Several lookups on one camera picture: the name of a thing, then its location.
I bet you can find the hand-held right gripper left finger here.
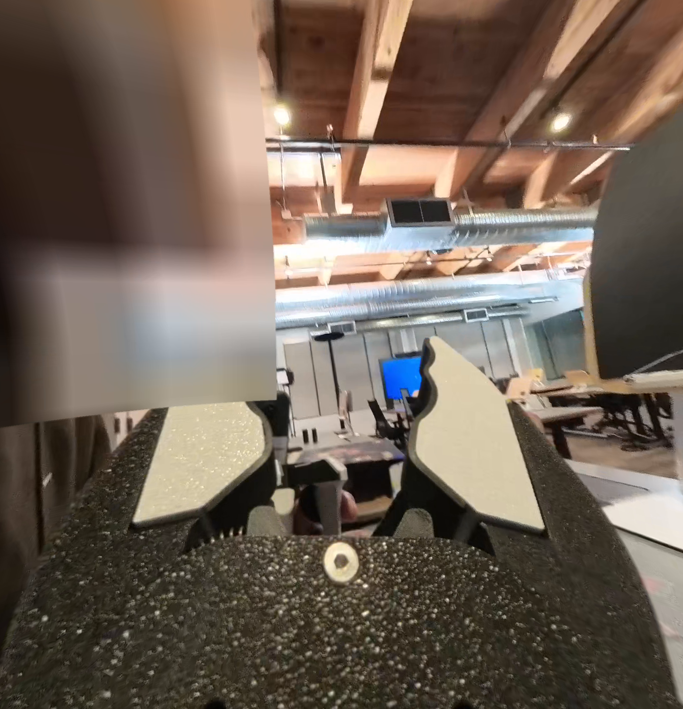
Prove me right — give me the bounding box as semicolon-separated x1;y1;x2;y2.
132;402;276;528

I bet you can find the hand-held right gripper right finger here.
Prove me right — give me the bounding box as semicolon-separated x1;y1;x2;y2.
405;336;546;535

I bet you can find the grey desk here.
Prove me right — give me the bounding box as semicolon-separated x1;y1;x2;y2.
569;460;683;709

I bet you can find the wooden partition panel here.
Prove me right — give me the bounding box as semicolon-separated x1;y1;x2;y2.
582;271;600;379

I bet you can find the black floor lamp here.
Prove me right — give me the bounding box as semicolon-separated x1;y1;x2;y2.
313;330;343;444

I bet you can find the black monitor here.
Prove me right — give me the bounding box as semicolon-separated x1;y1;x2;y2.
588;102;683;381

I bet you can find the blue wall screen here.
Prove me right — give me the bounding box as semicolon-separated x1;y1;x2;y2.
378;354;425;401

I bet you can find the silver ventilation duct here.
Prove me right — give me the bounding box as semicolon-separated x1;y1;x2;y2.
303;196;598;251
275;276;587;329

